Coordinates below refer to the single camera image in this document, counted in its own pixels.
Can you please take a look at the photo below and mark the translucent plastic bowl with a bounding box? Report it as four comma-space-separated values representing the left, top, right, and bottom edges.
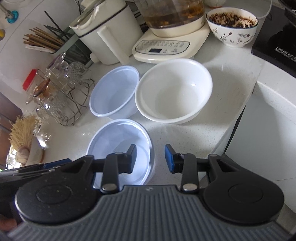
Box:
86, 119, 155, 187
89, 65, 140, 120

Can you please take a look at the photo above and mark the white ceramic bowl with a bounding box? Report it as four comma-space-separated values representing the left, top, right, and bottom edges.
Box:
135, 59, 213, 125

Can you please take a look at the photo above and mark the person's left hand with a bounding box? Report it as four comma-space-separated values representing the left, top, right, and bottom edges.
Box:
0, 215, 18, 232

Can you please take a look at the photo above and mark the bowl with noodles and garlic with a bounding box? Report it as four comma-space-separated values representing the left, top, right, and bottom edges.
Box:
9, 114, 44, 167

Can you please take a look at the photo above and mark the dark wooden cutting board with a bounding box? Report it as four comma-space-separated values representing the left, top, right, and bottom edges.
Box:
0, 93, 23, 171

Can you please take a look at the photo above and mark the red lid plastic jar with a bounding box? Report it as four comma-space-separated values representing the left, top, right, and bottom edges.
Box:
22, 69, 37, 91

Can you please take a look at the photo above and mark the white electric cooking pot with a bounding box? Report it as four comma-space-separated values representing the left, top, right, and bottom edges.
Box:
69, 1, 143, 65

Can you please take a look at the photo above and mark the glass health kettle with base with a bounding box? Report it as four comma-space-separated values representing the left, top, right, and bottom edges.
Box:
132, 1, 210, 64

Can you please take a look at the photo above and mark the green chopstick holder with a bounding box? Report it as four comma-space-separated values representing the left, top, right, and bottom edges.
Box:
23, 12, 91, 65

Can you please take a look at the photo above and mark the bowl with tea leaves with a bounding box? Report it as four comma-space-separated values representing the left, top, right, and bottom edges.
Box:
206, 7, 259, 48

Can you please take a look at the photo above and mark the black induction cooktop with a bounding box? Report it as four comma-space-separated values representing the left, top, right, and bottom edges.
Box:
251, 6, 296, 77

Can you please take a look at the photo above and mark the wire rack with glass cups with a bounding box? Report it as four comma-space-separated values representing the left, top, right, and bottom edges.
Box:
26, 52, 95, 126

